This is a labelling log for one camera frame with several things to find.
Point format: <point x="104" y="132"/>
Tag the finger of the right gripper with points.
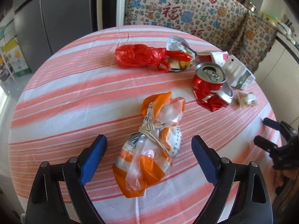
<point x="265" y="144"/>
<point x="272" y="124"/>

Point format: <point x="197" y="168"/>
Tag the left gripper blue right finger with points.
<point x="207" y="159"/>

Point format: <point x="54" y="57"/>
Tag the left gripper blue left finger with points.
<point x="91" y="157"/>

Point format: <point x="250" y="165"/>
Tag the beige snack wrapper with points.
<point x="246" y="100"/>

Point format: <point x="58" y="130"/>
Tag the orange white plastic bag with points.
<point x="147" y="155"/>

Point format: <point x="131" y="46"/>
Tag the green white milk carton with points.
<point x="237" y="74"/>

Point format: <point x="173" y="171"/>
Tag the crushed red soda can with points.
<point x="210" y="87"/>

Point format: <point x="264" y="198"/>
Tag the red plastic bag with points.
<point x="140" y="55"/>

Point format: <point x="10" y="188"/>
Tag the silver foil wrapper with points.
<point x="180" y="56"/>

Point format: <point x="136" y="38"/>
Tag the red white paper carton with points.
<point x="218" y="57"/>

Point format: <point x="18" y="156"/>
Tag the pink striped tablecloth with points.
<point x="80" y="92"/>

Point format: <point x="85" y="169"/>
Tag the steel cooking pot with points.
<point x="248" y="4"/>

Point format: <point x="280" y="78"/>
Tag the yellow green cardboard box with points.
<point x="16" y="58"/>

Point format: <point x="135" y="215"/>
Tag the patterned fabric cover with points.
<point x="226" y="24"/>

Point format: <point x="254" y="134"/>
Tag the grey refrigerator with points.
<point x="43" y="27"/>

